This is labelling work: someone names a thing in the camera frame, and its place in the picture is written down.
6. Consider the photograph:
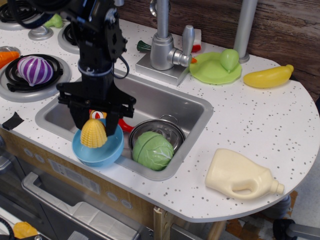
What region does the purple striped toy onion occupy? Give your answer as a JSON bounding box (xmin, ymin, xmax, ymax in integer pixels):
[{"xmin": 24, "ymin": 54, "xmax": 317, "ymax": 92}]
[{"xmin": 17, "ymin": 55, "xmax": 54, "ymax": 87}]

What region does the stainless steel sink basin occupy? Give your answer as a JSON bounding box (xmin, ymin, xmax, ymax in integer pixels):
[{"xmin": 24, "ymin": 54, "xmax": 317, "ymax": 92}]
[{"xmin": 35, "ymin": 74, "xmax": 214, "ymax": 181}]

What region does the back left stove burner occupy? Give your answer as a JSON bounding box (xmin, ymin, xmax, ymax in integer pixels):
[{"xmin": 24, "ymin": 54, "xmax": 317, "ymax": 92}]
[{"xmin": 0, "ymin": 0, "xmax": 42, "ymax": 31}]

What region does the front left stove burner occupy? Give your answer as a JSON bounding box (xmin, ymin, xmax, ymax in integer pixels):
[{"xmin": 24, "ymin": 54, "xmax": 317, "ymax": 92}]
[{"xmin": 0, "ymin": 54, "xmax": 72, "ymax": 103}]

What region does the white and red toy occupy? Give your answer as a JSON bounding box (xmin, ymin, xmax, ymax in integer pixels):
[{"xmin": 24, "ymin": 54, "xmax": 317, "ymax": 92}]
[{"xmin": 191, "ymin": 28, "xmax": 202, "ymax": 53}]

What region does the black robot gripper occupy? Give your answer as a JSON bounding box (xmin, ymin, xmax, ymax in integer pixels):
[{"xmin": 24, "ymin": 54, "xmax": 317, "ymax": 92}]
[{"xmin": 56, "ymin": 73, "xmax": 137, "ymax": 136}]

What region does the small steel pot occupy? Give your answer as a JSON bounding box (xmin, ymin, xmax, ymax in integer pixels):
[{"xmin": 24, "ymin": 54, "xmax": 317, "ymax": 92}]
[{"xmin": 128, "ymin": 115, "xmax": 186, "ymax": 153}]

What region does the orange toy carrot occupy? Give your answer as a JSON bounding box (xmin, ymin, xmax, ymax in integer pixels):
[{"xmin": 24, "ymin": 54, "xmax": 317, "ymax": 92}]
[{"xmin": 0, "ymin": 51, "xmax": 20, "ymax": 68}]

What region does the light blue plastic bowl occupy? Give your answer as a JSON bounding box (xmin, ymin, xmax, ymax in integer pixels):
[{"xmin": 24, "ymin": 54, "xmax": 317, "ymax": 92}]
[{"xmin": 72, "ymin": 125, "xmax": 125, "ymax": 167}]

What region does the yellow object at bottom left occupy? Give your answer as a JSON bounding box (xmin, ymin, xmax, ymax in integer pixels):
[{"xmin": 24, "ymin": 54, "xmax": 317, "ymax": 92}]
[{"xmin": 12, "ymin": 221, "xmax": 38, "ymax": 239}]

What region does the grey stove knob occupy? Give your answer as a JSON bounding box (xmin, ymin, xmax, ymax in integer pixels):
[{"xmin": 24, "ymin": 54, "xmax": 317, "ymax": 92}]
[{"xmin": 28, "ymin": 25, "xmax": 54, "ymax": 41}]

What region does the grey oven door handle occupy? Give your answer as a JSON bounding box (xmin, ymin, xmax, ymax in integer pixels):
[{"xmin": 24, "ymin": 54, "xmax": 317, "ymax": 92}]
[{"xmin": 21, "ymin": 172, "xmax": 141, "ymax": 240}]

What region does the cream toy detergent bottle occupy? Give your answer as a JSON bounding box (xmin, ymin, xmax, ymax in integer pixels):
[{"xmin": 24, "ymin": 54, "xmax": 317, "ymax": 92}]
[{"xmin": 205, "ymin": 148, "xmax": 285, "ymax": 200}]

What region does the green toy broccoli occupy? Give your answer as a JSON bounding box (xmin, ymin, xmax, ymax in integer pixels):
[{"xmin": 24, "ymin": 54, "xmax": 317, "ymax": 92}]
[{"xmin": 44, "ymin": 13, "xmax": 64, "ymax": 28}]

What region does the green toy pear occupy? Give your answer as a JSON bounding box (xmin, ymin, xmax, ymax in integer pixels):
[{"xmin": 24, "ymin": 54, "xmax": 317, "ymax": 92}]
[{"xmin": 220, "ymin": 49, "xmax": 240, "ymax": 73}]

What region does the green toy cabbage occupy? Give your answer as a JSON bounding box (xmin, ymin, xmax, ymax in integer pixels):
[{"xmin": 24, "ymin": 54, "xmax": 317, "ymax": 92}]
[{"xmin": 132, "ymin": 131, "xmax": 174, "ymax": 171}]

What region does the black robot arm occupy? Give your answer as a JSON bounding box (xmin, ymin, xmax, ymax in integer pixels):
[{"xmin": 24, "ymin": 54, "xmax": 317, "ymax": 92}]
[{"xmin": 7, "ymin": 0, "xmax": 136, "ymax": 136}]

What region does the light green plastic plate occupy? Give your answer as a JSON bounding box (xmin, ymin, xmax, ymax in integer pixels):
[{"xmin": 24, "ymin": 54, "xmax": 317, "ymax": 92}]
[{"xmin": 189, "ymin": 52, "xmax": 242, "ymax": 85}]

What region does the yellow toy corn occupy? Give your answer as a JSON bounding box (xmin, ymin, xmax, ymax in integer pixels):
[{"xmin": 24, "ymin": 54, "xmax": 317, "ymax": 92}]
[{"xmin": 80, "ymin": 119, "xmax": 108, "ymax": 149}]

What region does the red toy ketchup bottle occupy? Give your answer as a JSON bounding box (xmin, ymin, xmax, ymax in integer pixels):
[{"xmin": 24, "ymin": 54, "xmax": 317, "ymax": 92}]
[{"xmin": 89, "ymin": 109, "xmax": 134, "ymax": 133}]

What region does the silver toy faucet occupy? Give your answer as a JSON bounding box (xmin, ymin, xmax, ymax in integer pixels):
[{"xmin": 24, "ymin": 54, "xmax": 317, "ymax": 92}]
[{"xmin": 135, "ymin": 0, "xmax": 195, "ymax": 86}]

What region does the black tape piece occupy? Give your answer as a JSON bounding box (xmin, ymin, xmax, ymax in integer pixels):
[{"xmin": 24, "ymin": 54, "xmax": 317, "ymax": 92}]
[{"xmin": 2, "ymin": 112, "xmax": 24, "ymax": 131}]

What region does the back right stove burner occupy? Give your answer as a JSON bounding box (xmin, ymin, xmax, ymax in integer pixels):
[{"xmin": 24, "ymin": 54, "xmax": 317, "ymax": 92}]
[{"xmin": 57, "ymin": 23, "xmax": 80, "ymax": 55}]

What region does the grey vertical support pole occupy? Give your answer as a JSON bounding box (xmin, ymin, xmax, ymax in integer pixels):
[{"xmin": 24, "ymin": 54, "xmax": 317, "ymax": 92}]
[{"xmin": 233, "ymin": 0, "xmax": 258, "ymax": 64}]

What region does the yellow toy banana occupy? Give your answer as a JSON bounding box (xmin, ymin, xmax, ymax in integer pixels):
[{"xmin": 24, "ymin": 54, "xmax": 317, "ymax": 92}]
[{"xmin": 243, "ymin": 64, "xmax": 294, "ymax": 89}]

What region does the green toy vegetable stem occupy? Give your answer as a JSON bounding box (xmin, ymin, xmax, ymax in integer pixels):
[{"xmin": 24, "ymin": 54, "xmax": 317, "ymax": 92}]
[{"xmin": 136, "ymin": 40, "xmax": 152, "ymax": 52}]

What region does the stove burner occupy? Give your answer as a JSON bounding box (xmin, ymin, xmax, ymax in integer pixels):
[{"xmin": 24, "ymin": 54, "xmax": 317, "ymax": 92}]
[
  {"xmin": 0, "ymin": 0, "xmax": 42, "ymax": 31},
  {"xmin": 0, "ymin": 54, "xmax": 72, "ymax": 103},
  {"xmin": 57, "ymin": 23, "xmax": 80, "ymax": 55}
]

